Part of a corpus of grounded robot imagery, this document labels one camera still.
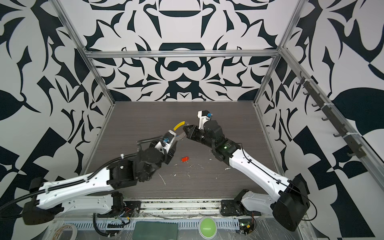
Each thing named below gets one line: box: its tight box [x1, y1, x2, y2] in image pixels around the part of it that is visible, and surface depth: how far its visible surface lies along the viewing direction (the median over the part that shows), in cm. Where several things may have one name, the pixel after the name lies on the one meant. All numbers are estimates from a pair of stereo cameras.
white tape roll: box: [52, 224, 78, 240], surface depth 69 cm
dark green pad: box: [132, 221, 178, 240], surface depth 70 cm
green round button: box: [198, 216, 217, 240], surface depth 70 cm
